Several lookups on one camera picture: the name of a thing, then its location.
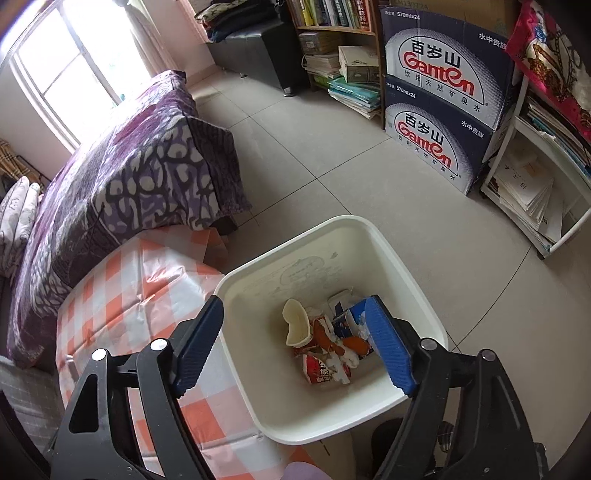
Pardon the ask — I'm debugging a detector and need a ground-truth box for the orange white checked tablecloth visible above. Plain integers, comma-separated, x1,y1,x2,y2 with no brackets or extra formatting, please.
55,228,305,480

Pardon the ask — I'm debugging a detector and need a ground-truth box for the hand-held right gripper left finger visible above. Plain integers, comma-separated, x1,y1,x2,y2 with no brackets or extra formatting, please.
48,294,225,480

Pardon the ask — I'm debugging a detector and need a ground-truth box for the stack of papers and booklets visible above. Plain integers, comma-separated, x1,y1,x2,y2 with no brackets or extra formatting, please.
302,46,384,121

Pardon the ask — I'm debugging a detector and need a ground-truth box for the blue white water carton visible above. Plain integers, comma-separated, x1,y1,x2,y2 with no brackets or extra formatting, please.
384,76,509,197
379,4,517,132

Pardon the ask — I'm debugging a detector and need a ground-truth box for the pile of folded clothes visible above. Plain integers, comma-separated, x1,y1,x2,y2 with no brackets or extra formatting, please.
194,0,283,43

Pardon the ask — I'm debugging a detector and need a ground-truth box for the pink printed cloth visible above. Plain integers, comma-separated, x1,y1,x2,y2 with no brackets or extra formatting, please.
508,0,591,154

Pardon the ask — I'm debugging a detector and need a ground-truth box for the brown cardboard box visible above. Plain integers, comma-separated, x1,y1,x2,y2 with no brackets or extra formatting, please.
418,0,523,29

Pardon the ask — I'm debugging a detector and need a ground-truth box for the row of books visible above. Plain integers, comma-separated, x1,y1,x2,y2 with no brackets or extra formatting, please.
295,0,376,32

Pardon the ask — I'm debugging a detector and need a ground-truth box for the white plastic trash bin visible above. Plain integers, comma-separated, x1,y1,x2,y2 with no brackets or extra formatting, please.
213,215,450,446

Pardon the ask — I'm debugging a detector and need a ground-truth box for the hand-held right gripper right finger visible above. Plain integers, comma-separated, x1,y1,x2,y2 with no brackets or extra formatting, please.
364,296,550,480

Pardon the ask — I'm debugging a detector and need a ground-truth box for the dark storage ottoman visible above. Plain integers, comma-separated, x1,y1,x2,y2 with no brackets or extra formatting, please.
222,21,306,97

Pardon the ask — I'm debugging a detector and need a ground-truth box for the blue carton box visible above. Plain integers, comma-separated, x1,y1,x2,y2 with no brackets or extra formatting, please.
330,298,376,357

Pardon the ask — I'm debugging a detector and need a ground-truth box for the stack of white papers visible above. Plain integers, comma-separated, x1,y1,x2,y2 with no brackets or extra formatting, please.
496,148,566,244

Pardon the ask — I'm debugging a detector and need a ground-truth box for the wooden bookshelf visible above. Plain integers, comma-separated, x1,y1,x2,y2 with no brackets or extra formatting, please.
286,0,387,121

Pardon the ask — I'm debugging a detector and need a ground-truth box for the white shelf rack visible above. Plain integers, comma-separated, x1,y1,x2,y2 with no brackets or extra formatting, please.
480,69,591,260

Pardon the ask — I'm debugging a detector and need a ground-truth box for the crushed red white paper cup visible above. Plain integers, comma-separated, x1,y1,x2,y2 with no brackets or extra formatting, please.
302,353,352,387

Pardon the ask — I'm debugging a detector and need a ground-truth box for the grey checked cloth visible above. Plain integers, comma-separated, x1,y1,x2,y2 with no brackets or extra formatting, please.
0,355,66,455

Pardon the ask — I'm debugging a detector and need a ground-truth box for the white floral pillow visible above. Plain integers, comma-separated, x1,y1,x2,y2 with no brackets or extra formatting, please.
0,175,43,278

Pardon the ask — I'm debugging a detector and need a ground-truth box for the paper cup with green print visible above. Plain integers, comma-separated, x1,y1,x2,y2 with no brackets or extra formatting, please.
283,298,311,348

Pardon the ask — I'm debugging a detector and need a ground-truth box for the window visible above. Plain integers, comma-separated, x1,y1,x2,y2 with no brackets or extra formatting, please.
9,0,139,149

